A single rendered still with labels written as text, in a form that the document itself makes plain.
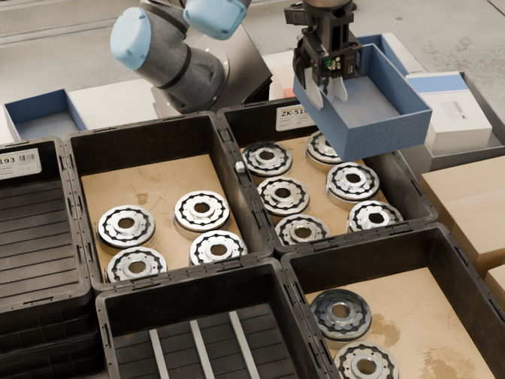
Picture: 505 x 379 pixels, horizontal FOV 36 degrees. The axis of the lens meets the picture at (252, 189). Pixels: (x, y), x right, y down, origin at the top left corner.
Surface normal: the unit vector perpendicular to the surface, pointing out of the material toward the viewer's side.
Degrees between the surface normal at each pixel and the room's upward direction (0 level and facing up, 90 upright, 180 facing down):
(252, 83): 43
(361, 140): 90
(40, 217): 0
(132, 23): 50
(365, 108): 1
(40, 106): 90
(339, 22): 90
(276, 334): 0
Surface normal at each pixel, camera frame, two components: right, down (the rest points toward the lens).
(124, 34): -0.68, -0.27
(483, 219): 0.03, -0.73
